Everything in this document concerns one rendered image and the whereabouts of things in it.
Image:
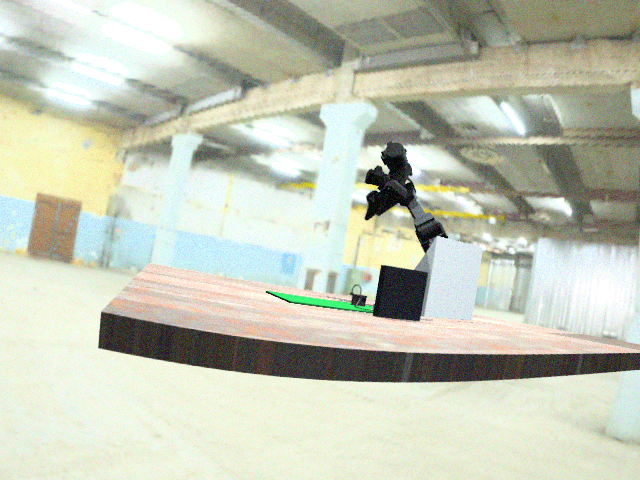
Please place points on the green circuit board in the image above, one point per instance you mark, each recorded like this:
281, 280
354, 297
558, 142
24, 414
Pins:
318, 302

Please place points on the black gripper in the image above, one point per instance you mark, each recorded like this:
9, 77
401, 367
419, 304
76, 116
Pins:
393, 192

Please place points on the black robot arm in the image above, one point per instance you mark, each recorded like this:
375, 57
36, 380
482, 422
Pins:
394, 156

